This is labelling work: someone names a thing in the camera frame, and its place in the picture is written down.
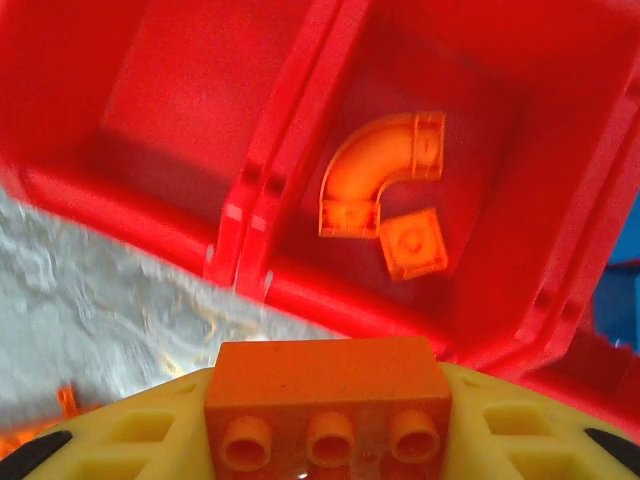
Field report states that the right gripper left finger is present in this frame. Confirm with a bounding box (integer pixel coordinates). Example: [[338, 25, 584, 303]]
[[0, 367, 221, 480]]

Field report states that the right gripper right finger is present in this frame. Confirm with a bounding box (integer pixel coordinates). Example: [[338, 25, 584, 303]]
[[439, 362, 640, 480]]

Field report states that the orange lego brick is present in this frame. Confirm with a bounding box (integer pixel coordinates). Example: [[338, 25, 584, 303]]
[[203, 335, 454, 480]]

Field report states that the small orange square lego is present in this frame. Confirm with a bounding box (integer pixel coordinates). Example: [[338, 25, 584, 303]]
[[379, 207, 450, 284]]

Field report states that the orange lego elbow pipe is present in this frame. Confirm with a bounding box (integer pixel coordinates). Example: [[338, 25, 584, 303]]
[[317, 110, 447, 240]]

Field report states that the orange long holed lego plate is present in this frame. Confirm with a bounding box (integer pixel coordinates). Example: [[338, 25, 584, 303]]
[[0, 383, 84, 459]]

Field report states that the red plastic bin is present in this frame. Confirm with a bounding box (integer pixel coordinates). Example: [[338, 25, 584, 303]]
[[519, 89, 640, 441], [0, 0, 351, 301], [234, 0, 640, 381]]

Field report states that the blue lego brick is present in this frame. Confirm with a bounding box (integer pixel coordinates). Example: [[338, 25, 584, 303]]
[[592, 249, 640, 354]]

